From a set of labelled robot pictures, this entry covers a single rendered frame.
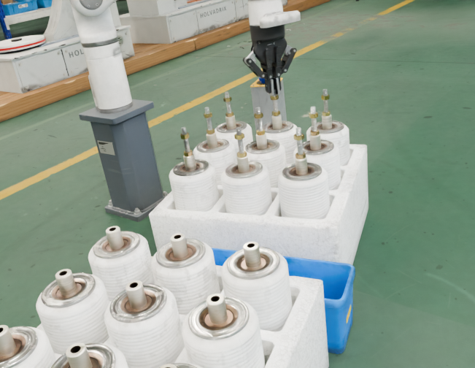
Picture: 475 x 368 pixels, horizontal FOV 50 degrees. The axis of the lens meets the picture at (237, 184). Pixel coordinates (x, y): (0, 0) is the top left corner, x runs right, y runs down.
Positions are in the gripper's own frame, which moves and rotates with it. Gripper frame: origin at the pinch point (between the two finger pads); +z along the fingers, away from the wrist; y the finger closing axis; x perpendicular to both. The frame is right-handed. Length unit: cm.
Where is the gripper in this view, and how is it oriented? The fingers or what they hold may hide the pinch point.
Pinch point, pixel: (273, 85)
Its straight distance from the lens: 119.3
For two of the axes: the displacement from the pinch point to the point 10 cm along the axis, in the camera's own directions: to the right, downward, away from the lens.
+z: 1.3, 8.9, 4.3
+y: -8.9, 2.9, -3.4
